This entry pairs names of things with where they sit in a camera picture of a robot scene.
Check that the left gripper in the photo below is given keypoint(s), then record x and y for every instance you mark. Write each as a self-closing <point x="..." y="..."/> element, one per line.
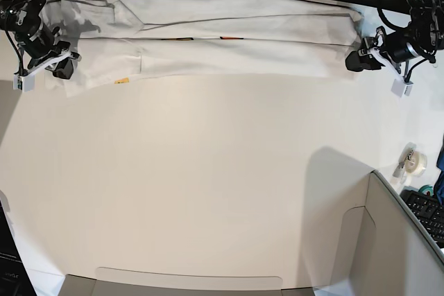
<point x="383" y="50"/>

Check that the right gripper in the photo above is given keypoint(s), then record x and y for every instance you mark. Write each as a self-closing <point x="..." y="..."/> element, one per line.
<point x="57" y="58"/>

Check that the white printed t-shirt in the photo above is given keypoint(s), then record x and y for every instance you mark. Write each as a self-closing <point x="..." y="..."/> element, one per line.
<point x="128" y="40"/>

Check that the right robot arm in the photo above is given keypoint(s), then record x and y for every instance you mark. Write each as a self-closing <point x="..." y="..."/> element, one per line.
<point x="20" y="20"/>

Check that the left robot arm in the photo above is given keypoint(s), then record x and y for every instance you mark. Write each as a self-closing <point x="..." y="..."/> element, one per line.
<point x="424" y="30"/>

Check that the clear tape dispenser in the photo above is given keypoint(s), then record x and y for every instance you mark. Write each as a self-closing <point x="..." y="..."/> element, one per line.
<point x="412" y="163"/>

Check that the green tape roll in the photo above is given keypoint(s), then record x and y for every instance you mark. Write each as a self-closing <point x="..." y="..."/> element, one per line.
<point x="426" y="190"/>

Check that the blue cloth at right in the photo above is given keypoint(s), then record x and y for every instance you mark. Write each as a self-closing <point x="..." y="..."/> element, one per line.
<point x="439" y="184"/>

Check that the black computer keyboard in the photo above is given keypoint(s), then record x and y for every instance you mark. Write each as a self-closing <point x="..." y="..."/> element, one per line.
<point x="428" y="211"/>

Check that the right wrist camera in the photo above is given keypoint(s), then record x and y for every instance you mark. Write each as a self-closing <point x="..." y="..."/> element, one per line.
<point x="24" y="83"/>

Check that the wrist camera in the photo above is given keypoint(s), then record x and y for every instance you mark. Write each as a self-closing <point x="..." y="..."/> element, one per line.
<point x="401" y="88"/>
<point x="24" y="83"/>

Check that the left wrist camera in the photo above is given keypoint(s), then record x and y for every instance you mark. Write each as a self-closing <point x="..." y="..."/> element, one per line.
<point x="401" y="88"/>

